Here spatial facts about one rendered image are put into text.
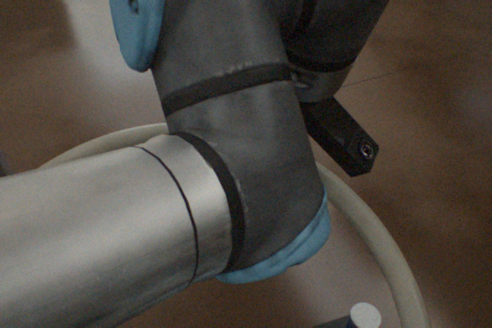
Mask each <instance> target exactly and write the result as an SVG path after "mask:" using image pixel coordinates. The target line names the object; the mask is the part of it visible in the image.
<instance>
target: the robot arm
mask: <svg viewBox="0 0 492 328"><path fill-rule="evenodd" d="M389 2H390V0H109V4H110V10H111V17H112V22H113V29H114V31H115V32H116V38H117V40H118V41H119V47H120V51H121V54H122V57H123V59H124V62H125V64H126V65H127V66H128V67H129V68H131V69H133V70H136V71H138V72H146V71H147V70H149V69H150V70H151V71H152V74H153V78H154V83H155V86H156V88H157V93H158V95H159V99H160V103H161V107H162V110H163V114H164V117H165V122H167V125H168V129H169V134H164V135H162V134H161V135H158V136H155V137H153V138H150V139H149V140H148V141H147V142H146V143H140V144H139V145H136V146H131V147H127V148H123V149H118V150H114V151H111V152H105V153H102V154H96V155H92V156H89V157H83V158H80V159H77V160H71V161H67V162H63V163H58V164H54V165H49V166H45V167H44V168H38V169H35V170H32V171H27V172H23V173H19V174H13V175H10V176H4V177H1V178H0V328H116V327H118V326H121V324H123V323H124V322H126V321H129V320H130V319H132V318H134V317H136V316H139V315H140V314H142V313H144V312H146V310H148V309H149V308H152V307H154V306H155V305H158V304H160V303H161V302H163V301H165V300H167V299H169V298H170V297H173V296H174V295H175V294H177V293H179V292H180V291H183V290H185V289H186V288H188V287H190V286H191V285H194V284H196V283H199V282H204V281H208V280H210V279H212V278H214V277H216V278H217V279H218V280H219V281H221V282H223V283H229V284H244V283H253V282H258V281H261V280H264V279H266V278H269V277H273V276H275V275H279V274H282V273H284V272H286V270H287V268H288V267H293V266H294V265H300V264H303V263H304V262H306V261H307V260H308V259H310V258H312V256H313V255H314V254H315V253H317V252H318V251H319V250H320V249H321V248H322V247H323V246H324V245H325V243H326V242H327V240H328V238H329V234H330V231H331V220H330V216H329V210H328V206H327V188H326V186H324V184H323V182H322V181H321V180H320V177H319V175H318V169H317V166H316V161H315V158H314V155H313V150H312V148H311V145H310V139H309V136H308V134H309V135H310V137H311V138H312V139H313V140H314V141H315V142H316V143H317V144H318V145H319V146H320V147H321V148H322V149H323V150H324V151H325V152H326V153H327V154H328V155H329V156H330V157H331V158H332V159H333V160H334V161H335V162H336V163H337V164H338V165H339V166H340V168H341V169H342V170H343V171H345V172H346V173H347V174H348V175H349V176H350V177H351V178H352V177H355V176H361V175H364V174H369V173H370V172H371V169H372V166H373V163H374V161H375V159H376V155H377V153H378V150H379V145H378V144H377V143H376V142H375V141H374V140H373V139H372V138H371V137H370V136H369V135H368V134H367V132H366V131H365V130H364V129H363V128H362V127H360V126H359V123H358V122H357V121H356V120H355V119H354V118H353V117H352V116H351V114H350V113H349V112H348V111H347V110H346V109H345V108H344V107H343V106H342V105H341V104H340V103H339V102H338V101H337V100H336V98H335V97H334V96H333V95H334V94H336V92H337V91H338V90H339V89H340V88H341V86H342V85H343V83H344V81H345V79H346V77H347V75H348V74H349V72H350V70H351V68H352V67H353V65H354V63H355V61H356V60H357V58H358V56H359V53H360V52H361V50H362V49H363V47H364V44H365V43H366V41H367V39H368V38H369V36H370V35H371V34H372V32H373V30H374V27H375V26H376V24H377V22H378V21H379V18H380V17H381V15H382V13H383V12H384V10H385V9H386V7H387V5H388V4H389Z"/></svg>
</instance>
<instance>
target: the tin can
mask: <svg viewBox="0 0 492 328"><path fill-rule="evenodd" d="M380 323H381V316H380V314H379V312H378V311H377V309H375V308H374V306H372V305H369V303H366V302H360V303H357V304H356V305H354V307H353V308H352V310H351V314H350V316H349V317H348V321H347V323H346V327H345V328H379V324H380Z"/></svg>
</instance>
